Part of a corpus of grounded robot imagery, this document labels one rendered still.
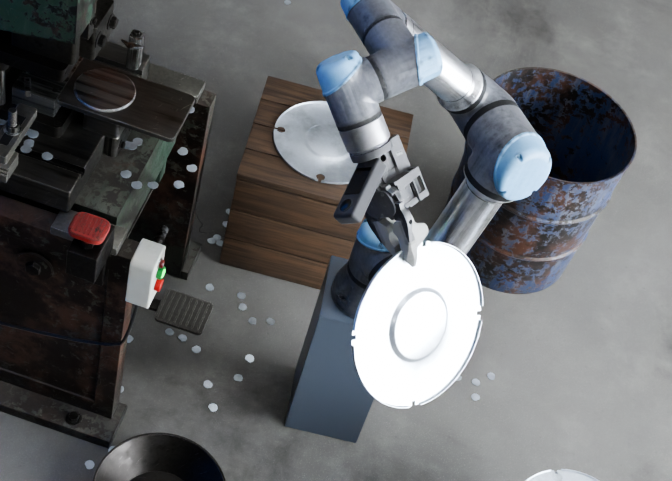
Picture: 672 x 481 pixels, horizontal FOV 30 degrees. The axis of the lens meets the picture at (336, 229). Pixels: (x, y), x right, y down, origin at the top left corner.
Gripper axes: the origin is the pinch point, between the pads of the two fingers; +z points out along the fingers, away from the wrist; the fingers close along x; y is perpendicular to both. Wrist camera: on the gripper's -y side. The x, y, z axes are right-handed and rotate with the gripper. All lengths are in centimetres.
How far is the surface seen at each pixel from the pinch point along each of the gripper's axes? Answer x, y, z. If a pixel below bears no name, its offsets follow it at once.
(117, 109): 70, 3, -33
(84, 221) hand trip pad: 59, -19, -19
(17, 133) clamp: 77, -15, -37
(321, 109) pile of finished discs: 101, 77, -3
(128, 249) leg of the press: 67, -9, -8
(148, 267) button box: 63, -9, -4
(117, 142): 75, 3, -26
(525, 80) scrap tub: 73, 124, 12
